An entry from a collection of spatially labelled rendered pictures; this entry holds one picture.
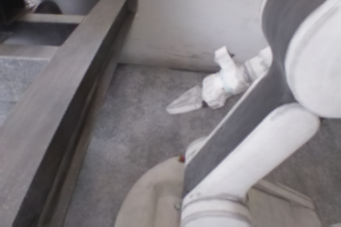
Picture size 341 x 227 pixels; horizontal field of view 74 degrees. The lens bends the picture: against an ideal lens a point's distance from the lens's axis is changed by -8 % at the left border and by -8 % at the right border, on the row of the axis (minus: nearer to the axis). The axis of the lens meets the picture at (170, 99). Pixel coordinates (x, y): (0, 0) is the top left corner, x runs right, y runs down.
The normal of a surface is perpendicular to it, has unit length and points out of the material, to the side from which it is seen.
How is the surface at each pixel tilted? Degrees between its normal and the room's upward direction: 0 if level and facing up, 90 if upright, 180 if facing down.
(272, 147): 90
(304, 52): 88
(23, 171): 0
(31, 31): 90
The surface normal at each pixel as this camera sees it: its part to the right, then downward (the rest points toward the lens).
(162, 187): 0.21, 0.36
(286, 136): -0.10, 0.61
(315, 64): -0.33, 0.55
